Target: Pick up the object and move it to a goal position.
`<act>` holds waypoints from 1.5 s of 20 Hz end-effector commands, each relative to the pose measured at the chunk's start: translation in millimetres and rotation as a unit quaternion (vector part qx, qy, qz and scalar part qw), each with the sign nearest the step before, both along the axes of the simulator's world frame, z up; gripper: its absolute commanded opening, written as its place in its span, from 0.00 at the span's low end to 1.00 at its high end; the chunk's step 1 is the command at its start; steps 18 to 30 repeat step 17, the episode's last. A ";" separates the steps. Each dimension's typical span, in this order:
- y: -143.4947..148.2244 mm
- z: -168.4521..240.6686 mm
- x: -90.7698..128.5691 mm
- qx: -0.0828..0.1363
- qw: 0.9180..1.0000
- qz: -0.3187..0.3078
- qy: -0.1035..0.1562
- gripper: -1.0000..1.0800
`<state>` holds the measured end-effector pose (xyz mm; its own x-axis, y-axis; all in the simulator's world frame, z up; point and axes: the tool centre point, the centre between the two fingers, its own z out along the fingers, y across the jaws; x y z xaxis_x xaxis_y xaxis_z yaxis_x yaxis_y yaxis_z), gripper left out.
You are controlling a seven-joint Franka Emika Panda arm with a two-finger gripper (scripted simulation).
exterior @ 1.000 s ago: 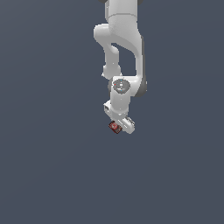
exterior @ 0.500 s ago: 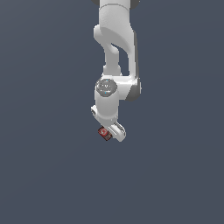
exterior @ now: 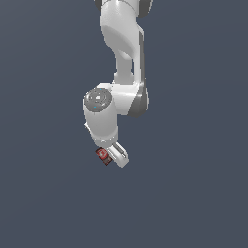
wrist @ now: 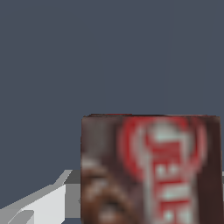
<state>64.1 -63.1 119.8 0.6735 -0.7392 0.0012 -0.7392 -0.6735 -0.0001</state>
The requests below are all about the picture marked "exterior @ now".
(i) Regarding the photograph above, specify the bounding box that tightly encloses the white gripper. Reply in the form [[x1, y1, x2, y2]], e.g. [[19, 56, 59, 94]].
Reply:
[[106, 140, 130, 169]]

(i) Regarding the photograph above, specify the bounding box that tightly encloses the small red box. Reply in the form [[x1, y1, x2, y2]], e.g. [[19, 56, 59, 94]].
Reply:
[[95, 147, 113, 167]]

